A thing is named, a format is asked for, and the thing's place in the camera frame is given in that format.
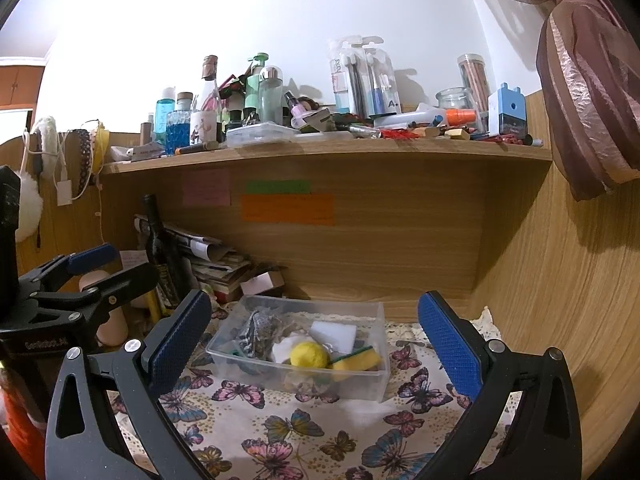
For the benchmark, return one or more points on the black dotted headband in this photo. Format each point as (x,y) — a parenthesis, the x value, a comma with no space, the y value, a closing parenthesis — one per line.
(84,155)

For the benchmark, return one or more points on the pink striped curtain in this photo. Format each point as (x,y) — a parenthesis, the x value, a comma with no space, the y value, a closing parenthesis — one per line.
(590,110)

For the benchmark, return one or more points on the white printed cup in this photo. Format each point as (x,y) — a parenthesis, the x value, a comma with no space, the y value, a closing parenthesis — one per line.
(202,127)

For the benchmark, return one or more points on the wooden shelf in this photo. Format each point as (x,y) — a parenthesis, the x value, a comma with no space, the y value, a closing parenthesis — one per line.
(325,152)

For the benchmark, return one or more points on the dark wine bottle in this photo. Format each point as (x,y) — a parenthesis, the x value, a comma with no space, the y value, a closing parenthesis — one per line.
(162,255)

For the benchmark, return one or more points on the small purple bottle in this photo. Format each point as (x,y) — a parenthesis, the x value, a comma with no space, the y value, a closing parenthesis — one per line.
(295,105)

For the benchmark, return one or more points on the toothbrush blister pack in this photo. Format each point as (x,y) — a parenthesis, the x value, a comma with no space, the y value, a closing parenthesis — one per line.
(345,80)
(382,85)

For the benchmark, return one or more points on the peach plastic bottle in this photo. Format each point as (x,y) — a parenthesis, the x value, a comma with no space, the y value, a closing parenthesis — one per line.
(114,327)

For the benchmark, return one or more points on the pale green silver-cap bottle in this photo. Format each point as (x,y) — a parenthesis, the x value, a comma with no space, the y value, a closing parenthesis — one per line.
(271,97)

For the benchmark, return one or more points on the white paper tag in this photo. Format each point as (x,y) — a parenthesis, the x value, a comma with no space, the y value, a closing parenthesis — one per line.
(64,192)

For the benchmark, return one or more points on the stack of magazines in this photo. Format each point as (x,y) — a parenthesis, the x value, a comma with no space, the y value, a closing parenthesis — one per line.
(220,265)

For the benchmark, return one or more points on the clear glass foil-top bottle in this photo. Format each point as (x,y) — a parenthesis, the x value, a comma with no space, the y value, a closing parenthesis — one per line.
(211,80)

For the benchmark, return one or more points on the white handwritten note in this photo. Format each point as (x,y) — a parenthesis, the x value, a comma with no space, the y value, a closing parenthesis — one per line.
(132,260)

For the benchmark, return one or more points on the yellow green scouring sponge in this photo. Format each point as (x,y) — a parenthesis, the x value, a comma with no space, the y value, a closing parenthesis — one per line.
(357,359)

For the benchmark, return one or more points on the black marker pen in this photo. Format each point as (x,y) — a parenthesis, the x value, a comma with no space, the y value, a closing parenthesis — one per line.
(197,149)

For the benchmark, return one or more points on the yellow tube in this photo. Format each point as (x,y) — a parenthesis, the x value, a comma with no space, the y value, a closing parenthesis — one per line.
(152,307)

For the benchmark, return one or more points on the blue glass jar bottle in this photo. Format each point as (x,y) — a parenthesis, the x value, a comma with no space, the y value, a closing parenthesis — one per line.
(178,132)

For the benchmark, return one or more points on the tall blue liquid bottle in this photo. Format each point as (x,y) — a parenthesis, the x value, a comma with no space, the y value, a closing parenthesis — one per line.
(164,115)

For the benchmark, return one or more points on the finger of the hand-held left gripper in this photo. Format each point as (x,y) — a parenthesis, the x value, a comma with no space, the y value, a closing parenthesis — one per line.
(135,280)
(92,257)

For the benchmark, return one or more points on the blue pencil sharpener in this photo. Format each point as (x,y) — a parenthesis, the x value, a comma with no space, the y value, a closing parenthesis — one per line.
(507,110)

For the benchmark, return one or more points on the black white patterned fabric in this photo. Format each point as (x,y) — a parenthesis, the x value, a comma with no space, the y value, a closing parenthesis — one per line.
(260,335)

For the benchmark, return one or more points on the white fluffy headband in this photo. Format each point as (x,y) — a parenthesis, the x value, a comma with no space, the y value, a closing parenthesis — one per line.
(48,140)

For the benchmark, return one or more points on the white stapler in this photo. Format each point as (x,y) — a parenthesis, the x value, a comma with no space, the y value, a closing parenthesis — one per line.
(142,151)

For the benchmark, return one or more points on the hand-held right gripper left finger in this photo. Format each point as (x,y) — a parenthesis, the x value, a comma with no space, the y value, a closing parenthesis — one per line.
(175,342)

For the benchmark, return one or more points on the flat clear plastic container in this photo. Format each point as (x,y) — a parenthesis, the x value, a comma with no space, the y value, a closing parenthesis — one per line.
(260,135)

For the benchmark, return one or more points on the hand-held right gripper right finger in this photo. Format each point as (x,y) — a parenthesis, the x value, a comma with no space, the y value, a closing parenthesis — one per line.
(450,345)

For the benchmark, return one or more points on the white fluffy pom-pom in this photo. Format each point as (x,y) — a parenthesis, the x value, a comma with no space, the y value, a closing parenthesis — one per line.
(29,205)

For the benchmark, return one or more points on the green sticky note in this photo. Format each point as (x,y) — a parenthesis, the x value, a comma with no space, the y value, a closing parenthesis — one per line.
(277,187)

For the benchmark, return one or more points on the white foam sponge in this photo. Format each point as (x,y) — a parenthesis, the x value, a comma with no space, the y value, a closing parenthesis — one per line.
(332,334)

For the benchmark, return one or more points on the empty glass jar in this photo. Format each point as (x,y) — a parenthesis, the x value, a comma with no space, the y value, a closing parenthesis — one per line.
(452,97)

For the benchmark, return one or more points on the clear tube of pencils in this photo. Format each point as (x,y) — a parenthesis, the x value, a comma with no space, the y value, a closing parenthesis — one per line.
(475,85)

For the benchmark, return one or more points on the pink sticky note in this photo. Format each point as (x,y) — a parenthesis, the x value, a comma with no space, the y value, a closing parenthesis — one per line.
(206,187)

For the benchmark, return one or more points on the yellow felt ball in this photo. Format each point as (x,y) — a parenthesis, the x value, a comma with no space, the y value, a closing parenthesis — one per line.
(310,355)

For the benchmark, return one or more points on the yellow headband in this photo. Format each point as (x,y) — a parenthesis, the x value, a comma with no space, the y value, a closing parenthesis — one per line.
(101,142)

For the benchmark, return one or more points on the butterfly print tablecloth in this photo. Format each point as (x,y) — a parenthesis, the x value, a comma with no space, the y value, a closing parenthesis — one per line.
(300,440)

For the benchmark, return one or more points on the clear plastic storage box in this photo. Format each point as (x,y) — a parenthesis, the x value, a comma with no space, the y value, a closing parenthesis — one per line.
(360,385)

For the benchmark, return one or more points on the orange sticky note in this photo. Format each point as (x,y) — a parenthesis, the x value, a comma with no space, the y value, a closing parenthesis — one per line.
(287,209)

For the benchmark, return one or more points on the brown wooden wardrobe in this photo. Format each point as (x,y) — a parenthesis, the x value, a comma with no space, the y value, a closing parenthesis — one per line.
(20,82)

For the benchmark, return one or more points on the small pink box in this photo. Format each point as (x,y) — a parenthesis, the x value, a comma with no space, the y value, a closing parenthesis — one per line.
(262,282)

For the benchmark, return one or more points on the green pump bottle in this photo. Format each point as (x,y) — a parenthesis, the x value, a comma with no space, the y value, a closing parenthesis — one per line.
(254,92)

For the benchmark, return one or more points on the white bottle orange cap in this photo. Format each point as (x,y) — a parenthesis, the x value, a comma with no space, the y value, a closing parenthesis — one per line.
(460,116)

